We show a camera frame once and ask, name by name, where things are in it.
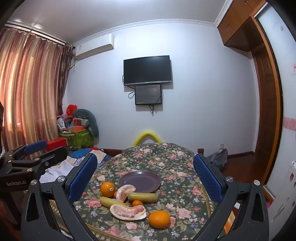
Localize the patchwork quilt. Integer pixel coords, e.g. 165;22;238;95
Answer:
67;147;123;166

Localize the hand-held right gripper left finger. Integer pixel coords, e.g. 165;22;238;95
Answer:
21;153;100;241

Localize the grey plush toy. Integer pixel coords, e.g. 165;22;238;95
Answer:
72;109;99;138

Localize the striped pink curtain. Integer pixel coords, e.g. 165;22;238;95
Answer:
0;24;74;153

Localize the green patterned box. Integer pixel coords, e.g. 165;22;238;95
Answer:
59;128;94;150

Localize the pale corn cob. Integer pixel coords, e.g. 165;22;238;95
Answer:
110;204;147;221

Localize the white air conditioner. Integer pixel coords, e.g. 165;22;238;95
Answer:
74;34;115;61

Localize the yellow corn cob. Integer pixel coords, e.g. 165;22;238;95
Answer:
100;197;130;208

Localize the white cloth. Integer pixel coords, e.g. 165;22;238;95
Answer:
39;160;81;184

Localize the red box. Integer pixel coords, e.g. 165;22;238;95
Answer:
45;138;67;151

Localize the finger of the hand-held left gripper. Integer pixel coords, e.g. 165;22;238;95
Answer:
5;140;48;161
9;146;68;179

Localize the grey bag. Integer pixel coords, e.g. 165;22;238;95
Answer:
206;148;228;172

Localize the large orange with sticker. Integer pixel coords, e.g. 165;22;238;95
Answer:
100;182;116;197

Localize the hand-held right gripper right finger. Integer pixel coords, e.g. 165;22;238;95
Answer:
193;153;270;241

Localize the small peeled pomelo piece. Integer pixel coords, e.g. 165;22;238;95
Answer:
116;185;136;202

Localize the black wall television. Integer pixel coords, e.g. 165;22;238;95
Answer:
123;55;173;86

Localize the white door with stickers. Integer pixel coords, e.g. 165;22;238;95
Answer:
257;5;296;223

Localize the purple plate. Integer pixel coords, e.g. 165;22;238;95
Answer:
118;171;161;193

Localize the wooden overhead cabinet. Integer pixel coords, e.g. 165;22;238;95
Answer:
217;0;269;52

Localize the floral tablecloth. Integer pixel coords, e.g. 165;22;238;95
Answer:
50;142;219;241

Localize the small black wall monitor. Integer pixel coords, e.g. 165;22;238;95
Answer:
135;84;162;105

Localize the wooden door frame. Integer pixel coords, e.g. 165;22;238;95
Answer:
251;16;284;186

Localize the yellow foam arch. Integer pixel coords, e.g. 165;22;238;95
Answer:
133;131;162;146

